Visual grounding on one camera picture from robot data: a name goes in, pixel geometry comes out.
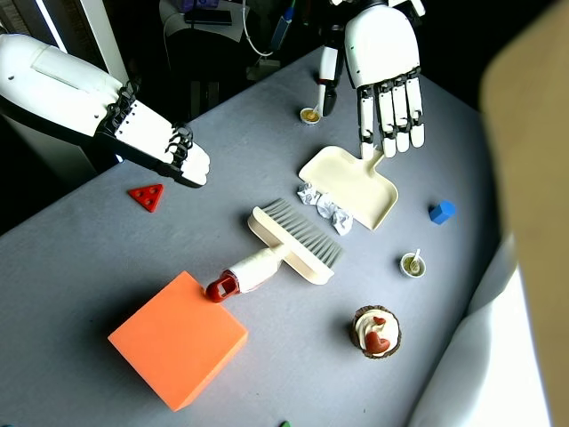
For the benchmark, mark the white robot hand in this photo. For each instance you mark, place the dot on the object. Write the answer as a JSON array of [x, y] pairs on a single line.
[[58, 84], [382, 49]]

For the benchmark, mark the blue connector plug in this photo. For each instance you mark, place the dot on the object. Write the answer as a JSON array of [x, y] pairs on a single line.
[[282, 26]]

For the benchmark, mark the cream hand broom grey bristles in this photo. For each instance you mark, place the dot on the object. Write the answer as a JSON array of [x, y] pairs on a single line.
[[293, 249]]

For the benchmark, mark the red triangle block with holes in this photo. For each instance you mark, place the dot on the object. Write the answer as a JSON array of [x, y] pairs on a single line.
[[147, 198]]

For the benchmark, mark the grey table cloth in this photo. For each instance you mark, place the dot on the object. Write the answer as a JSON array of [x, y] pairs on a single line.
[[89, 249]]

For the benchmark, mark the toy cupcake with red hearts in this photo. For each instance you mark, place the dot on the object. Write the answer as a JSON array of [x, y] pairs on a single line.
[[375, 333]]

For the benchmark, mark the orange foam box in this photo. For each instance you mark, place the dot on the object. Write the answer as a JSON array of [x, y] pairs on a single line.
[[178, 338]]

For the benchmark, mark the white fabric backdrop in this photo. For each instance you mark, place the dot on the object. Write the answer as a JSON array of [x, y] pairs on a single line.
[[484, 356]]

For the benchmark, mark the black flat device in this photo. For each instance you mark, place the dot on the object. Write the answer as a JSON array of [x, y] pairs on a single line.
[[209, 17]]

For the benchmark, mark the toy bowl of yellow soup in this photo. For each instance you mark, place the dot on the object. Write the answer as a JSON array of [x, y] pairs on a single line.
[[310, 116]]

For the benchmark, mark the blue block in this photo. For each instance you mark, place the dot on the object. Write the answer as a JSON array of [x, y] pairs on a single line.
[[441, 212]]

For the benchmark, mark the cream plastic dustpan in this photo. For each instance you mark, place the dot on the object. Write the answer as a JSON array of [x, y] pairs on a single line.
[[351, 178]]

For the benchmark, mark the white cabinet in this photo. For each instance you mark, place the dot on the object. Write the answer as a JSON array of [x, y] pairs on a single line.
[[53, 151]]

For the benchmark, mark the toy bowl of green soup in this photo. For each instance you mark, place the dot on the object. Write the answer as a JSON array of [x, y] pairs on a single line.
[[412, 266]]

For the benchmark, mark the tan blurred board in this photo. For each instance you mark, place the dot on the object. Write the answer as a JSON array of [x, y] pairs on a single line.
[[533, 133]]

